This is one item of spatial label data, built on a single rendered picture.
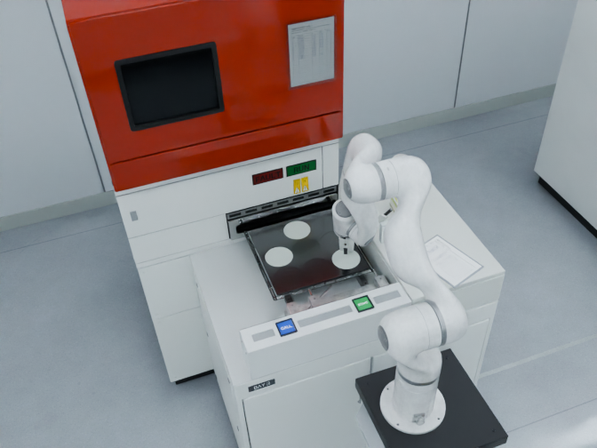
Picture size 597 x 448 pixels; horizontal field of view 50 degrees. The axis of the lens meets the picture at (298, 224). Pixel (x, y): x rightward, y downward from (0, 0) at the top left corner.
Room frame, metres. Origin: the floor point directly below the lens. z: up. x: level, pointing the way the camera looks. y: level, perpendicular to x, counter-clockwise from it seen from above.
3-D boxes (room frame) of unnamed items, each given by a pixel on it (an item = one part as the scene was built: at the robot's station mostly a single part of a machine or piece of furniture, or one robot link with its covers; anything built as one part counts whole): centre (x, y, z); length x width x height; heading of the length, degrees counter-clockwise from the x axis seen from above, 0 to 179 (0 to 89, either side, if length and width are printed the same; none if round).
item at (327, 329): (1.32, -0.07, 0.89); 0.55 x 0.09 x 0.14; 108
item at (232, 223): (1.88, 0.05, 0.89); 0.44 x 0.02 x 0.10; 108
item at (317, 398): (1.61, -0.13, 0.41); 0.97 x 0.64 x 0.82; 108
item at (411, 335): (1.04, -0.28, 1.17); 0.19 x 0.12 x 0.24; 107
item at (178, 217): (1.84, 0.23, 1.02); 0.82 x 0.03 x 0.40; 108
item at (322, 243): (1.69, -0.03, 0.90); 0.34 x 0.34 x 0.01; 18
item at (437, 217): (1.71, -0.42, 0.89); 0.62 x 0.35 x 0.14; 18
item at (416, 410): (1.04, -0.31, 0.95); 0.19 x 0.19 x 0.18
